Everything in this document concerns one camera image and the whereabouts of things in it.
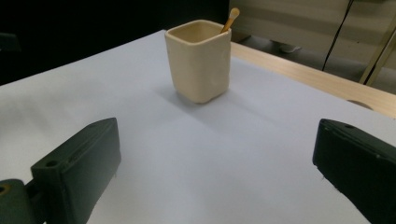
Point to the beige vertical wall duct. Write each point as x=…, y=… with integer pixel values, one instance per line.
x=378, y=54

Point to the white paper table sheet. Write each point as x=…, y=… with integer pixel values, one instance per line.
x=202, y=155

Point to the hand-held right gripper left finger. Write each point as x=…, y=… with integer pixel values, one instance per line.
x=76, y=174

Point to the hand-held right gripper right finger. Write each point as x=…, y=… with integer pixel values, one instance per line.
x=358, y=165

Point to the cream square ceramic cup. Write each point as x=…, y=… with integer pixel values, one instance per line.
x=199, y=65

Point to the small white object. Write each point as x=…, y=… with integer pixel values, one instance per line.
x=289, y=48

